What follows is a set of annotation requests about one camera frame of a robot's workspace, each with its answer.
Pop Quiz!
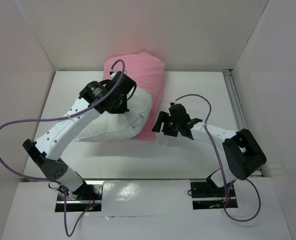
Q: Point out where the white pillow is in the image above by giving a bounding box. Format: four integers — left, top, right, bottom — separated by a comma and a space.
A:
75, 87, 153, 142

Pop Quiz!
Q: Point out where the pink pillowcase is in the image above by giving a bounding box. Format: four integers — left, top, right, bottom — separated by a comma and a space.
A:
103, 52, 166, 141

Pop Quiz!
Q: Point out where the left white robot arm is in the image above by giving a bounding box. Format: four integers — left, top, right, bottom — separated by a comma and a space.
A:
23, 71, 137, 200

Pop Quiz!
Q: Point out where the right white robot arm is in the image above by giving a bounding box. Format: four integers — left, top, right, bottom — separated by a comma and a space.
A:
152, 103, 267, 197

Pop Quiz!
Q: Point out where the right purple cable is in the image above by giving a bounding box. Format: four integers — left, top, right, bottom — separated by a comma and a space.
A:
170, 93, 261, 223

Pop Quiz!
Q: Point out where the purple cable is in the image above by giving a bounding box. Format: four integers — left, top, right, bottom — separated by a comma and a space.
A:
170, 93, 261, 223
0, 59, 126, 237

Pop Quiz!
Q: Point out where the aluminium frame rail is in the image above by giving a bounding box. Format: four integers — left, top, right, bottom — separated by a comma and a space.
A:
223, 70, 266, 180

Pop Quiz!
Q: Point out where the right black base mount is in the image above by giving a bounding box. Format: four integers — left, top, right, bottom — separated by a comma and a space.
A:
187, 181, 227, 210

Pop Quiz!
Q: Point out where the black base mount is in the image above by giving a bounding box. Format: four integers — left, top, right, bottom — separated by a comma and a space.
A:
187, 181, 227, 210
48, 181, 103, 213

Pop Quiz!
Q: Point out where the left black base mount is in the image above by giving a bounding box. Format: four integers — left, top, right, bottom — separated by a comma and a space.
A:
48, 181, 103, 213

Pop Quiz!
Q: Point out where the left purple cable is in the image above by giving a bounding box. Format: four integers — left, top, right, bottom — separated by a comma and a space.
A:
0, 59, 126, 237

